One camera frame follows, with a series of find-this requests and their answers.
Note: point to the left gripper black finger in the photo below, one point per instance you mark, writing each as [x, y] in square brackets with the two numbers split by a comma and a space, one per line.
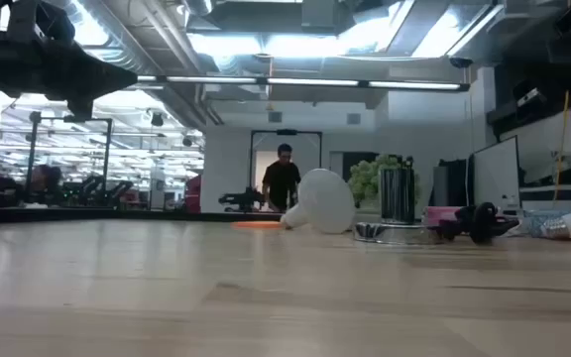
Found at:
[122, 78]

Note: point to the chrome lamp socket base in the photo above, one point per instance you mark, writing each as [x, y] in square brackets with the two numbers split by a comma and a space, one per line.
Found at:
[397, 198]

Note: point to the black background robot arm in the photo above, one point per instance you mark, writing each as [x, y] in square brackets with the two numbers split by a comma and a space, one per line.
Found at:
[241, 199]

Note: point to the whiteboard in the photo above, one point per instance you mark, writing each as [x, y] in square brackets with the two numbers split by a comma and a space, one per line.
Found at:
[496, 173]

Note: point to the black background gantry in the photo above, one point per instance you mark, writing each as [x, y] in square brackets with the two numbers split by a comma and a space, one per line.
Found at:
[108, 149]

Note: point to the person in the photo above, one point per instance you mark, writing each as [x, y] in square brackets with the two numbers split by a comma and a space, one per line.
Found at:
[280, 183]
[47, 181]

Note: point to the light blue round lid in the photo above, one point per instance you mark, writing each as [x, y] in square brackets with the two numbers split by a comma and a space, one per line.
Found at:
[533, 223]

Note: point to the red cabinet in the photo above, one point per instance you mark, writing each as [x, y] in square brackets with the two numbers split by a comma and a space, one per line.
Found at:
[194, 193]

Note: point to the pink box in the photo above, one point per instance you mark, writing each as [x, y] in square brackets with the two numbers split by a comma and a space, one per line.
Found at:
[439, 215]

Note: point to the green succulent plant in pot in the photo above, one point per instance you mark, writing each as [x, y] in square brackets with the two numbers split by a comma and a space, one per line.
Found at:
[362, 181]

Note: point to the long LED light bar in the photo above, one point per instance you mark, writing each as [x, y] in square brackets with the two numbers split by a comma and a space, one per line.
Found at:
[310, 82]

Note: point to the orange sticky note pad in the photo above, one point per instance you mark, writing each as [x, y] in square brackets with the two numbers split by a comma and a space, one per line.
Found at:
[256, 225]

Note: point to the black aluminium table frame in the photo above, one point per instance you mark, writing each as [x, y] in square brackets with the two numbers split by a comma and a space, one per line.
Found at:
[117, 215]

